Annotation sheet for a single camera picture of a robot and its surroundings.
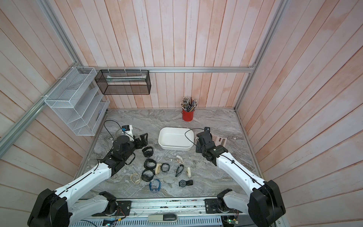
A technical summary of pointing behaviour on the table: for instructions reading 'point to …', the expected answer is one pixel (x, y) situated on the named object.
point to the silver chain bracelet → (161, 180)
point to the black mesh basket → (124, 82)
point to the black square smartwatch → (165, 167)
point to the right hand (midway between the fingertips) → (201, 143)
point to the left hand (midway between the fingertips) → (142, 136)
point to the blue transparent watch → (154, 185)
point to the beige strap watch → (158, 168)
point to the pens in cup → (188, 105)
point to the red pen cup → (187, 116)
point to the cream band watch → (138, 181)
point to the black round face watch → (183, 183)
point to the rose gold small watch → (179, 159)
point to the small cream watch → (188, 172)
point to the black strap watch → (176, 175)
